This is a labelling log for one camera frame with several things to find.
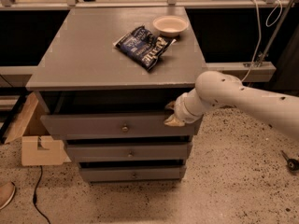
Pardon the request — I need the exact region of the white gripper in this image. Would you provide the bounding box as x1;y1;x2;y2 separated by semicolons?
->
164;91;203;127

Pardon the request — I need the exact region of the grey top drawer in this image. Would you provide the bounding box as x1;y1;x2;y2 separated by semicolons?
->
40;112;201;140

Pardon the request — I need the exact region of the grey drawer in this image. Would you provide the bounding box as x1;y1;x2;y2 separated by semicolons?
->
79;165;186;182
65;142;192;162
40;112;201;140

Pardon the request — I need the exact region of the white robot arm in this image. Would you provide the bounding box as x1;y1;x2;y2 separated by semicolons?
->
164;71;299;140

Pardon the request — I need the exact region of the grey middle drawer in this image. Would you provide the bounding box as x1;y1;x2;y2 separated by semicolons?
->
65;142;192;162

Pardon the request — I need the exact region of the grey drawer cabinet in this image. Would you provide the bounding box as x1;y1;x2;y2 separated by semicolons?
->
26;7;206;171

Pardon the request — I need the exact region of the grey bottom drawer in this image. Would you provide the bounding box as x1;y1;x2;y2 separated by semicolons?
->
79;165;186;182

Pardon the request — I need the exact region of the blue chip bag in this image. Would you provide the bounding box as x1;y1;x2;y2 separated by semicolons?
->
113;25;176;71

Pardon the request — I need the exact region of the white bowl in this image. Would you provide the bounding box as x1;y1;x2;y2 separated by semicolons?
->
152;16;189;37

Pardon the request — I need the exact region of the black caster wheel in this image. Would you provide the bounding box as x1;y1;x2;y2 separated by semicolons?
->
281;151;299;171

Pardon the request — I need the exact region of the wooden block stand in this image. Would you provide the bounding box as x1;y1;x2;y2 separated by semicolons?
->
5;93;70;166

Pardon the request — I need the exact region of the diagonal metal rod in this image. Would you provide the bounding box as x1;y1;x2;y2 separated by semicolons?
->
252;0;295;66

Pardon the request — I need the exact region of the tan shoe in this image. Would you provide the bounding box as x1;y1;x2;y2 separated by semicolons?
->
0;182;16;210

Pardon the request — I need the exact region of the white hanging cable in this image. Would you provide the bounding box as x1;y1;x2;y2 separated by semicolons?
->
240;0;284;83

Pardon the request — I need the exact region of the black floor cable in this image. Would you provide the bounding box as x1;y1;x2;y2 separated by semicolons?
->
32;165;51;224

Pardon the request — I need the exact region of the grey metal railing frame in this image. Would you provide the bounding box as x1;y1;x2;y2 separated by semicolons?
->
0;0;299;89

